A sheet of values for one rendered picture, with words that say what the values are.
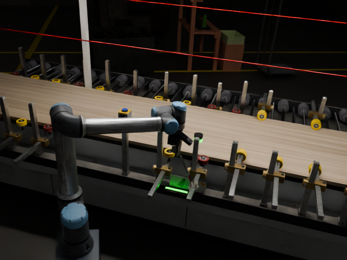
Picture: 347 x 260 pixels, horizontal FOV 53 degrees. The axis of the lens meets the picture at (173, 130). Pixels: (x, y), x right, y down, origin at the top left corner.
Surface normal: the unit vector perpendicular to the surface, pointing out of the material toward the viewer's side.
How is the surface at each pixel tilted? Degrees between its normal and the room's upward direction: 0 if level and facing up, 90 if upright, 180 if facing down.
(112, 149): 90
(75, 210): 5
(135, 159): 90
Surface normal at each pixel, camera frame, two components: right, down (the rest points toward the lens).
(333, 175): 0.05, -0.87
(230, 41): 0.21, 0.48
